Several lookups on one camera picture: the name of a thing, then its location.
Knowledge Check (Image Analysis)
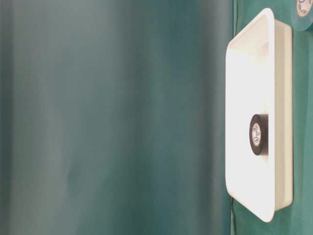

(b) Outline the black tape roll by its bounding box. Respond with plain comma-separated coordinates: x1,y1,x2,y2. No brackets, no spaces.
249,114,268,156

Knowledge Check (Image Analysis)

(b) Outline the white plastic tray case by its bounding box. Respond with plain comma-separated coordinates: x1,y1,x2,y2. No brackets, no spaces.
225,8,293,222

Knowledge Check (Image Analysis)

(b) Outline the teal tape roll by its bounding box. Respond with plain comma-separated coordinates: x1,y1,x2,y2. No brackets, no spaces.
291,0,313,31

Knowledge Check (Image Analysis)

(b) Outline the green table cloth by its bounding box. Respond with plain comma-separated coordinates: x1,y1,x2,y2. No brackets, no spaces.
0,0,313,235

